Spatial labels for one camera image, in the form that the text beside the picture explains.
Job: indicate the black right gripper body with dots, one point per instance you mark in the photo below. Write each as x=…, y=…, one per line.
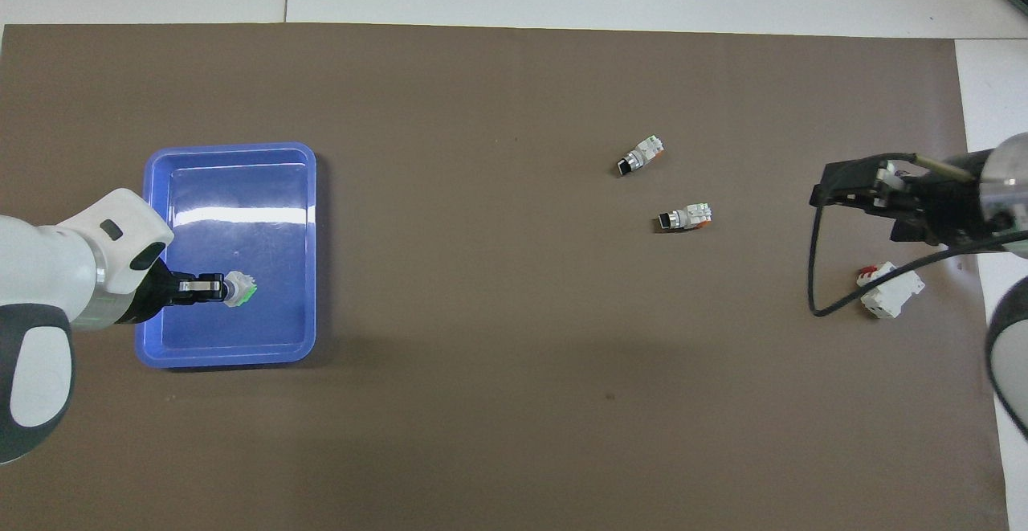
x=952, y=206

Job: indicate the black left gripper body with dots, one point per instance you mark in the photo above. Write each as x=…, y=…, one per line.
x=165, y=294

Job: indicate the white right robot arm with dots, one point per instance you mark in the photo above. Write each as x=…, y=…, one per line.
x=1008, y=177

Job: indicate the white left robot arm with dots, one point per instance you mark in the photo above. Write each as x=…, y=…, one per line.
x=48, y=274

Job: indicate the white red circuit breaker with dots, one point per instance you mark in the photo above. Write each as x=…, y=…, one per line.
x=891, y=294

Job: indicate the blue plastic tray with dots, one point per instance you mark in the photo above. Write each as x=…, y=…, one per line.
x=241, y=194

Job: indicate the brown table mat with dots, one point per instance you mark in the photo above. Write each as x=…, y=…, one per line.
x=522, y=73

